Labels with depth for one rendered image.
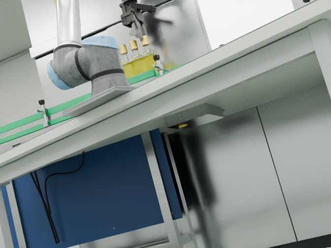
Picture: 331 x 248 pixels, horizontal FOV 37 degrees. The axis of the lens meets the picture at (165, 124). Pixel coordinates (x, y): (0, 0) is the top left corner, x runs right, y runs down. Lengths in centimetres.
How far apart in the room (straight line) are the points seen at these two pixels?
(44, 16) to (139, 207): 122
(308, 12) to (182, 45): 125
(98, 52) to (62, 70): 15
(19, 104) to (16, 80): 31
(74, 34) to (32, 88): 472
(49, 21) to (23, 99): 384
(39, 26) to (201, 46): 94
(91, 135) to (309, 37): 79
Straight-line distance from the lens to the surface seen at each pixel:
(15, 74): 670
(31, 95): 651
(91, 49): 167
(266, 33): 124
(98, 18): 261
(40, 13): 285
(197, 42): 236
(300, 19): 120
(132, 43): 233
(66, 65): 172
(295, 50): 125
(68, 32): 181
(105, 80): 163
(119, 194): 218
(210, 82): 136
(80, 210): 228
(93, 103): 153
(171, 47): 240
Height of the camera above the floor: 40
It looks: 9 degrees up
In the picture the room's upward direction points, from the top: 15 degrees counter-clockwise
